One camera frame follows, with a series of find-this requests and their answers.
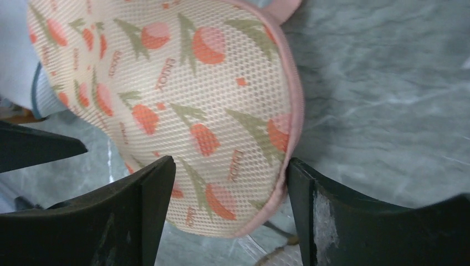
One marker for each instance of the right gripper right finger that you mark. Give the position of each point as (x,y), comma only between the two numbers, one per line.
(338,225)

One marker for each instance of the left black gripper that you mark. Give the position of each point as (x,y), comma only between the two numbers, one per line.
(23,147)

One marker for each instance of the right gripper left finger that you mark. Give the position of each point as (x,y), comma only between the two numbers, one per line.
(117,224)

